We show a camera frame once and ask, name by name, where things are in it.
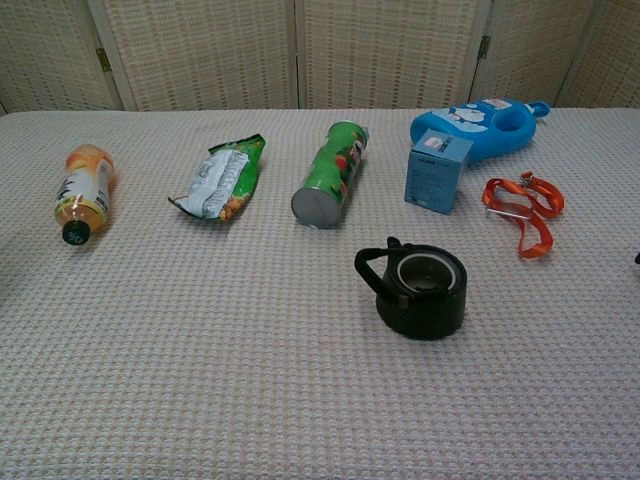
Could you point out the small blue cardboard box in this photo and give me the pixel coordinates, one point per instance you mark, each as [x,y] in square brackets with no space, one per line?
[430,180]

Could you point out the orange juice bottle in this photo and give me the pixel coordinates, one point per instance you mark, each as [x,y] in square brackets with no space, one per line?
[85,185]

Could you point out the white woven tablecloth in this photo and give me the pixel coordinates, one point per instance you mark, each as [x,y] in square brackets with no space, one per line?
[250,375]

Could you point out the blue detergent bottle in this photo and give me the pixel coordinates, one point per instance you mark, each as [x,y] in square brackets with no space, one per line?
[470,117]

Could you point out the brass screen hinge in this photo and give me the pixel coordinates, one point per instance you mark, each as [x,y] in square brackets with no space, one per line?
[484,47]
[103,59]

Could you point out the green chips can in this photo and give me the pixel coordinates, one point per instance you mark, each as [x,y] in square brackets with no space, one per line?
[330,170]

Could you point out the beige woven folding screen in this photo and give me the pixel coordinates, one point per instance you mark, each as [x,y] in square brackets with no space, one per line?
[200,50]

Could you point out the green snack bag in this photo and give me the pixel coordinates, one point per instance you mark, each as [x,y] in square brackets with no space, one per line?
[225,175]

